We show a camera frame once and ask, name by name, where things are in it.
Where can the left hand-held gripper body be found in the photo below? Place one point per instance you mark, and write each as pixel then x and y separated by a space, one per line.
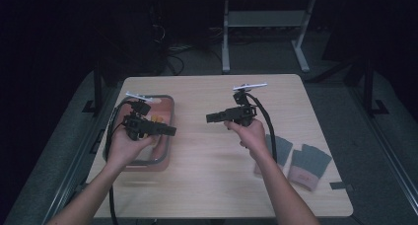
pixel 138 126

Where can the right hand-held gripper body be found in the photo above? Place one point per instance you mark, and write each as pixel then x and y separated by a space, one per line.
pixel 243 114

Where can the beige glove with orange fingers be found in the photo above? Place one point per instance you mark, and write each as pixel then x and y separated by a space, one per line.
pixel 157 119

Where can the person's right hand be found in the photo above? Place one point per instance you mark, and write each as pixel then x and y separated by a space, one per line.
pixel 254 137

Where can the grey glove with pink cuff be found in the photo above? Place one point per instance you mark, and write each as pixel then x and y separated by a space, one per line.
pixel 282 147
pixel 310 165

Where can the grey metal stand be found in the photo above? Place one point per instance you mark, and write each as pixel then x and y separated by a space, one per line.
pixel 263 18

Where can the person's left hand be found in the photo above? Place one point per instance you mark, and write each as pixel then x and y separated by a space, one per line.
pixel 123 149

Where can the pink basin with grey rim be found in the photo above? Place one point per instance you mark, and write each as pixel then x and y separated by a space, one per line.
pixel 162 149

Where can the black metal post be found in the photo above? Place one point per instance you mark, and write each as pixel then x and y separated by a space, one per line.
pixel 368 87
pixel 97 87

